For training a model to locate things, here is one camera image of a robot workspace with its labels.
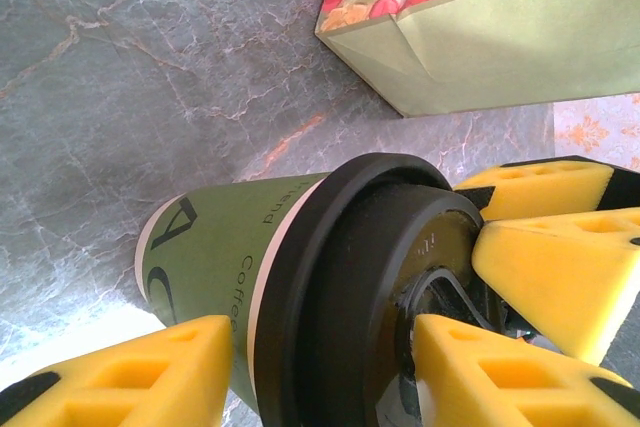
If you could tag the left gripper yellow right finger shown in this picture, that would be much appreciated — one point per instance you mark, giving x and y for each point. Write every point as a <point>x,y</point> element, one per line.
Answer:
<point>500,387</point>

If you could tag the green floral paper gift bag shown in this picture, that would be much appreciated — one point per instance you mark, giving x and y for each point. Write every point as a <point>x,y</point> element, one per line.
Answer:
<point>500,47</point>

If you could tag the green paper coffee cup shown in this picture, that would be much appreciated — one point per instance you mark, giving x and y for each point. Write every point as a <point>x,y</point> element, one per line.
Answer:
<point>215,257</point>

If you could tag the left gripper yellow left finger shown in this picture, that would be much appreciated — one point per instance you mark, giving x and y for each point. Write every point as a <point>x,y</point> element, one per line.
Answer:
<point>125,387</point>

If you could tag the black plastic cup lid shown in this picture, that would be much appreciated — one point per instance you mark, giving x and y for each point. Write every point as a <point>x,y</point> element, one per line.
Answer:
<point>340,297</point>

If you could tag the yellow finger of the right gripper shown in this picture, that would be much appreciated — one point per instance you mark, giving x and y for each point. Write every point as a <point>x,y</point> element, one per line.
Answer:
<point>550,187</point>
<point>560,272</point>

